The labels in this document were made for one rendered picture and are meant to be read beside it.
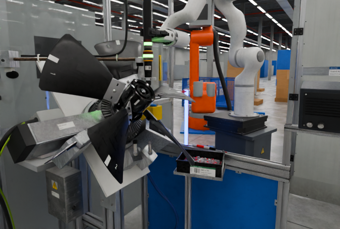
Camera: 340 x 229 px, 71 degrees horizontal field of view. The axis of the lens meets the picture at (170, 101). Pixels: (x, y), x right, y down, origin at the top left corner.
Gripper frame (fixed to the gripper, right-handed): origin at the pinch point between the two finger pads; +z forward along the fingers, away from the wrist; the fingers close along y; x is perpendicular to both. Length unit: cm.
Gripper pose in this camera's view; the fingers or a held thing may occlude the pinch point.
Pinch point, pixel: (147, 32)
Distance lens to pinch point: 107.7
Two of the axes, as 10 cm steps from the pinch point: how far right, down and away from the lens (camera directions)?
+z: -5.5, 1.0, -8.3
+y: -8.4, -0.8, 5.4
